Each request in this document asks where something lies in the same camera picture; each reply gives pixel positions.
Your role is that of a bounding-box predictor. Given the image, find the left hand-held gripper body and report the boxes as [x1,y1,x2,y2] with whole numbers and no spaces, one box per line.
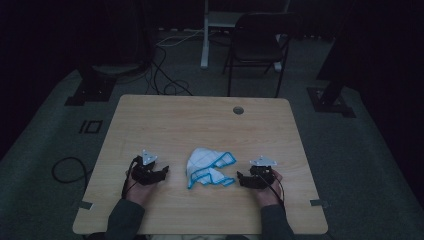
[131,149,160,186]

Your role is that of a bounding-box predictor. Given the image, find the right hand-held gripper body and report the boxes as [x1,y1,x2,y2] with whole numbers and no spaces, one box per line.
[248,155,279,190]

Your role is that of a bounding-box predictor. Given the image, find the white cloth with blue grid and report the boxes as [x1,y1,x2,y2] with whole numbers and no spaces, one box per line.
[185,147,238,191]

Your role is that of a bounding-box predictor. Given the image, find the person's left hand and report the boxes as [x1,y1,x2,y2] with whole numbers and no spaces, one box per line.
[125,167,158,208]

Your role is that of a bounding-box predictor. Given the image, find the person's right hand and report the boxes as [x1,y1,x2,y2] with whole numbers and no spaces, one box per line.
[253,169,285,209]

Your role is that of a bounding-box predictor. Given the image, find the grey tape strip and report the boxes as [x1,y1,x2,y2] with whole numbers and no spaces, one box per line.
[309,198,330,209]

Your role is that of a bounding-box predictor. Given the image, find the black folding chair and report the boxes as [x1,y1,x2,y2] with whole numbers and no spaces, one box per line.
[221,11,303,99]

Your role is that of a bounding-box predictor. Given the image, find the right hand-held gripper black cable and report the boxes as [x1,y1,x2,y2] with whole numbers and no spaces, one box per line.
[257,172,287,208]

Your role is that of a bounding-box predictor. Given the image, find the hand-held gripper black cable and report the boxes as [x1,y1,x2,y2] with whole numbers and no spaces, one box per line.
[257,172,287,208]
[121,155,140,200]

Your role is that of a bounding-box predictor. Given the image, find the left hand-held gripper black cable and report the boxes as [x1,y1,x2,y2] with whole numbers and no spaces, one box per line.
[121,155,140,200]

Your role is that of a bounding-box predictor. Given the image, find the looped black floor cable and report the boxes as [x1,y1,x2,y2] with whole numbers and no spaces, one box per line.
[50,156,90,190]

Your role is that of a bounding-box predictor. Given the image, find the tangled black floor cables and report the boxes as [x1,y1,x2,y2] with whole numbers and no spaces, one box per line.
[114,44,194,98]

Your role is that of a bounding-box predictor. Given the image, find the black stand with base plate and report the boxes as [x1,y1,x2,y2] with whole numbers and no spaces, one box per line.
[306,0,361,119]
[63,0,154,108]

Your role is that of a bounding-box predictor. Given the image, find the white floor cable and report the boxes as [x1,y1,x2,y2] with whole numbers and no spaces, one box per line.
[155,28,206,48]

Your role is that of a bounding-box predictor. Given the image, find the white desk frame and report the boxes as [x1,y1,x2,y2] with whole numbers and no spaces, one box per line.
[199,0,291,73]

